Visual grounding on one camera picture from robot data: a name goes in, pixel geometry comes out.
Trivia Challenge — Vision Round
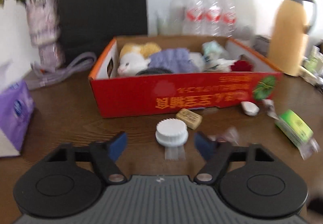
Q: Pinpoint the crumpled clear wrapper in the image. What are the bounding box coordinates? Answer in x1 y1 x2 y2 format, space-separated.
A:
262 99 278 120
209 127 240 146

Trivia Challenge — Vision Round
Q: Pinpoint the purple knitted cloth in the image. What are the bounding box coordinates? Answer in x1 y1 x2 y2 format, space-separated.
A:
149 48 202 74

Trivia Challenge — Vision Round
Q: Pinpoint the red cardboard box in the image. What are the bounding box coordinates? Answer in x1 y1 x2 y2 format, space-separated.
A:
88 35 284 119

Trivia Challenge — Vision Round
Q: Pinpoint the green snack packet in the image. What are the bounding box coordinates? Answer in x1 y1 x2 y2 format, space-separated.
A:
275 109 320 160

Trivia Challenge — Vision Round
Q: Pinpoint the white tissue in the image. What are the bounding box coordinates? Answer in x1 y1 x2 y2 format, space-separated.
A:
190 53 240 73

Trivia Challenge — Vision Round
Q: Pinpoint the beige eraser block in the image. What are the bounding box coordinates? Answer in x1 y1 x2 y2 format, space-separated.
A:
176 108 203 130

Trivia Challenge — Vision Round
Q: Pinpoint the purple tissue pack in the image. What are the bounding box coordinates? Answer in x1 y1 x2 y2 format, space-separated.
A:
0 61 36 158

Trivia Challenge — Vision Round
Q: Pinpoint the cluster of small bottles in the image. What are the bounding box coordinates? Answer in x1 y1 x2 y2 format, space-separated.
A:
299 39 323 93

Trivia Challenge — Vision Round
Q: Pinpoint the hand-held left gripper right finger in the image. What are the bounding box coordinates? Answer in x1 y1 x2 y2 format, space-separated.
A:
194 131 274 185

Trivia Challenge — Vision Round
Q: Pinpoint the pale green crumpled packet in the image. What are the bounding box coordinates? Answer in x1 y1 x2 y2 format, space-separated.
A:
201 41 229 62

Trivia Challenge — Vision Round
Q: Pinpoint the small white oval object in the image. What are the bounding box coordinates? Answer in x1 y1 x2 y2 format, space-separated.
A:
240 101 259 116

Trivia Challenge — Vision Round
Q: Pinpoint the red label water bottle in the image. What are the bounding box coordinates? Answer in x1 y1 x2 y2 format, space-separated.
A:
202 0 220 36
219 0 238 37
184 0 203 35

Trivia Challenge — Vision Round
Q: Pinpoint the red fabric rose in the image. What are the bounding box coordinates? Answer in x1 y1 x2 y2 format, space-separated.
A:
230 60 254 72

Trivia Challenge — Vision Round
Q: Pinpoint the clear water bottle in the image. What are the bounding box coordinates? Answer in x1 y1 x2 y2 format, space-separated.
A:
170 0 188 35

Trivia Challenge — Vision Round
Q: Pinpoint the black paper bag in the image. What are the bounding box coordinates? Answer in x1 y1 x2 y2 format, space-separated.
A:
58 0 148 57

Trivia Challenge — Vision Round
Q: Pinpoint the yellow and white cat plush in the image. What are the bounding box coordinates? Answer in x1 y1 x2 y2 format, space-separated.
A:
117 42 162 77

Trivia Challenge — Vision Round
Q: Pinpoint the yellow thermos jug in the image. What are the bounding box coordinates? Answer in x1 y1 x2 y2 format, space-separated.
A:
267 0 318 77

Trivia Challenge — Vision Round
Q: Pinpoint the purple patterned vase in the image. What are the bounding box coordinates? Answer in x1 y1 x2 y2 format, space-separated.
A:
25 0 66 68

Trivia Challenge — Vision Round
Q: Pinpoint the black ribbed round object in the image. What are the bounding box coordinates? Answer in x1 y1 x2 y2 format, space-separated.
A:
136 67 174 76

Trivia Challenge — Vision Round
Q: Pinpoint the small clear bottle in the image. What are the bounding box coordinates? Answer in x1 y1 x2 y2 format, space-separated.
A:
156 10 172 35

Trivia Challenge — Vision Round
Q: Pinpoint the white ridged bottle cap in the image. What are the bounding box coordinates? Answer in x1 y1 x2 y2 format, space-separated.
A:
155 118 189 161

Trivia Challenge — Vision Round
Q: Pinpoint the purple cable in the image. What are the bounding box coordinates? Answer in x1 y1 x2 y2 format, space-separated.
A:
30 52 98 90

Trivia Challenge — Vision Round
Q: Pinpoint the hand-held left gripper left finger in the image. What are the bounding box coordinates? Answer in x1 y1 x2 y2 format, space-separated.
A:
54 131 128 185

